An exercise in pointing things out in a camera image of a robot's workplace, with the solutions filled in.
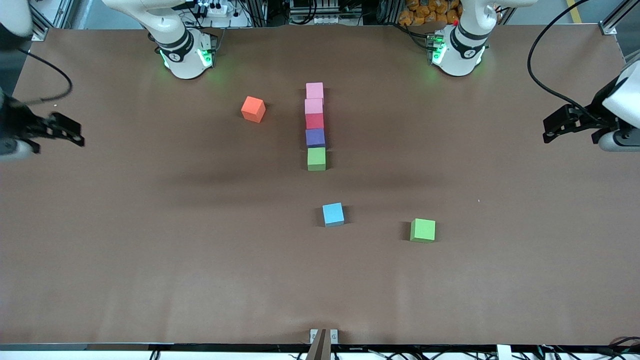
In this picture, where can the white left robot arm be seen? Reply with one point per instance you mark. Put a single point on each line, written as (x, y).
(462, 47)

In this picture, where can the black and white equipment rack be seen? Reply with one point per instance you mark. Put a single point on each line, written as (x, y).
(325, 11)

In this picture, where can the blue foam cube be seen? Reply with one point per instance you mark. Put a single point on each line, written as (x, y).
(333, 213)

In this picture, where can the white label tag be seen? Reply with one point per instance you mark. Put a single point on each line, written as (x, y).
(504, 352)

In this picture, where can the small box with green light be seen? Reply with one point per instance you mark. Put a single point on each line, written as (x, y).
(436, 47)
(207, 50)

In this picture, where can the white power strip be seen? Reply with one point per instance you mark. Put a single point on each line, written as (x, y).
(215, 9)

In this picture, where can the green foam cube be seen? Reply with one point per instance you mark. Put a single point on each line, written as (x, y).
(422, 229)
(316, 157)

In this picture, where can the pink foam cube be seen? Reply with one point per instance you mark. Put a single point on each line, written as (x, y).
(313, 106)
(315, 91)

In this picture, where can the orange foam cube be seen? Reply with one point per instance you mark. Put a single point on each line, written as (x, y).
(252, 107)

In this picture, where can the red foam cube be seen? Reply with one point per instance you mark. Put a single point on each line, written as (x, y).
(315, 121)

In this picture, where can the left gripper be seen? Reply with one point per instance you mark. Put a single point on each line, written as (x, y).
(593, 114)

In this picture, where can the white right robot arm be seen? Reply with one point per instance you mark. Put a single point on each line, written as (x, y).
(175, 45)

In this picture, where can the black table edge rail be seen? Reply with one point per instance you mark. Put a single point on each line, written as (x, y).
(150, 347)

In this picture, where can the metal table edge bracket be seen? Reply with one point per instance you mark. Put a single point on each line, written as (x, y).
(323, 342)

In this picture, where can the orange netted bag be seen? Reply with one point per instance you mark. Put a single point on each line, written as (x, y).
(425, 12)

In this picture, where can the aluminium frame profile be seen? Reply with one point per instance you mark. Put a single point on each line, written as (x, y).
(50, 20)
(612, 22)

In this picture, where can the purple foam cube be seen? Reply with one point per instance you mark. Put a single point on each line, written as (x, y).
(315, 136)

